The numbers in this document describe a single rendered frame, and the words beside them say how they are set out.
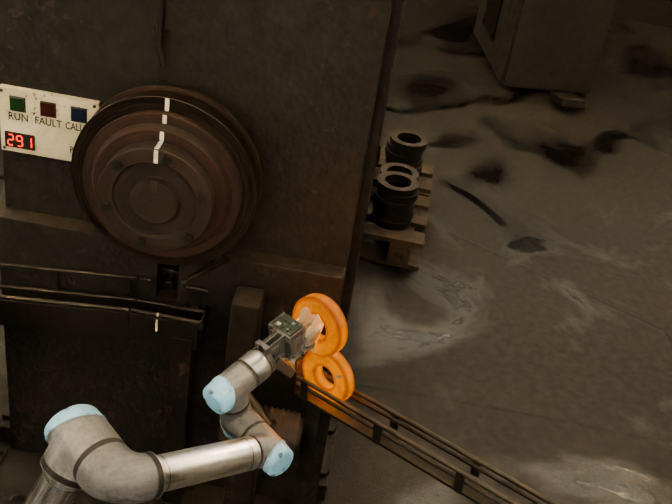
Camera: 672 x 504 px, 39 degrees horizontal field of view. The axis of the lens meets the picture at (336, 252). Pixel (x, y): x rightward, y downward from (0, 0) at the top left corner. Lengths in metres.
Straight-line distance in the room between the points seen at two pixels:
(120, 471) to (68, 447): 0.12
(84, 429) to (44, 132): 0.93
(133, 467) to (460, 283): 2.59
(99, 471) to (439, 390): 1.96
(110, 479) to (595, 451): 2.13
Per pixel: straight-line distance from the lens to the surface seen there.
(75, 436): 1.94
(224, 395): 2.10
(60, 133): 2.56
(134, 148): 2.26
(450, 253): 4.44
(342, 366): 2.40
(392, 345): 3.78
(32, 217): 2.71
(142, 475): 1.90
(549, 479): 3.42
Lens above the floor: 2.28
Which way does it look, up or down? 32 degrees down
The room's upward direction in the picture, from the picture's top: 9 degrees clockwise
